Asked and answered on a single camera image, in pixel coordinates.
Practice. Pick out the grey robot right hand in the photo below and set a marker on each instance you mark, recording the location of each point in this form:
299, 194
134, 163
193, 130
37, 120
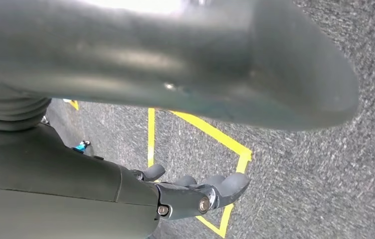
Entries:
59, 201

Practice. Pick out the yellow floor tape outline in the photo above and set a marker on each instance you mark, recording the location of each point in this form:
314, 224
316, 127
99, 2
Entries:
207, 128

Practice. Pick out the small teal object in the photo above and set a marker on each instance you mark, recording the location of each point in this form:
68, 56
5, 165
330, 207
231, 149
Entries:
82, 146

